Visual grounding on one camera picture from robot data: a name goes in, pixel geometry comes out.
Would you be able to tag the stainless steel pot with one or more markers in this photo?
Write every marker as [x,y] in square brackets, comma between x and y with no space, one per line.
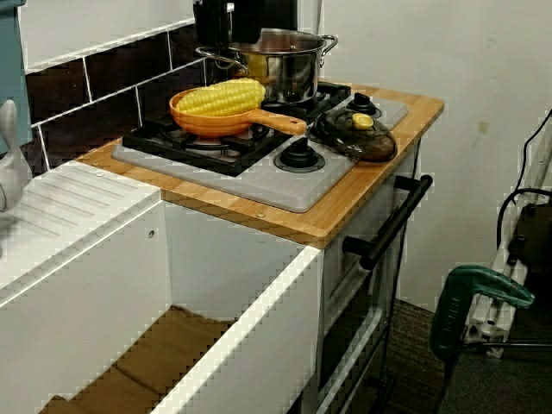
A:
[293,73]

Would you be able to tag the black slanted panel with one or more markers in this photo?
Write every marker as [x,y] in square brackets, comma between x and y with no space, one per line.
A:
[267,15]

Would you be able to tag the yellow toy corn cob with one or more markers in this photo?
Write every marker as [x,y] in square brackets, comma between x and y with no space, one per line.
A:
[220,99]

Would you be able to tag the orange toy frying pan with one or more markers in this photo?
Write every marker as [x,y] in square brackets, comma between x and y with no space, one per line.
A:
[215,125]

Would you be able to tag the white toy sink basin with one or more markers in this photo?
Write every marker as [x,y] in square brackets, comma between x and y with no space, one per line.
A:
[64,302]

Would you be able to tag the white oven door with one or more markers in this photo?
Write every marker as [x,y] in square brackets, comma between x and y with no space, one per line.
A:
[345,302]

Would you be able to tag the glass lid with yellow knob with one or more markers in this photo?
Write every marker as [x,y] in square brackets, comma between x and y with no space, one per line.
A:
[366,146]

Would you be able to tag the green power drill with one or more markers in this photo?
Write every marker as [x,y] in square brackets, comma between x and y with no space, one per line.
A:
[448,319]

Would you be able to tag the black stove knob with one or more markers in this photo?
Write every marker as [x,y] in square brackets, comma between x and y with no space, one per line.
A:
[360,102]
[299,155]

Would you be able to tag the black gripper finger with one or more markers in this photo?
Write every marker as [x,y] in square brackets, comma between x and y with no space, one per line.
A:
[211,21]
[232,21]

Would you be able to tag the black burner grate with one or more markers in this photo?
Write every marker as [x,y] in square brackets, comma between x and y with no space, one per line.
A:
[172,148]
[332,92]

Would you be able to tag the gray toy stove plate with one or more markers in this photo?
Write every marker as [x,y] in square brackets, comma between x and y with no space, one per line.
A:
[276,190]

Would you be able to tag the black device box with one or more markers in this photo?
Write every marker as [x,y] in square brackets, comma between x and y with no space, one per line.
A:
[535,228]

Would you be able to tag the brown cloth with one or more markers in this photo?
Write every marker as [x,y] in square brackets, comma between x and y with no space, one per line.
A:
[172,345]

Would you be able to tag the silver metal frame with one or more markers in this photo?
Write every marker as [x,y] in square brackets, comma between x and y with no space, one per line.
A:
[487,319]

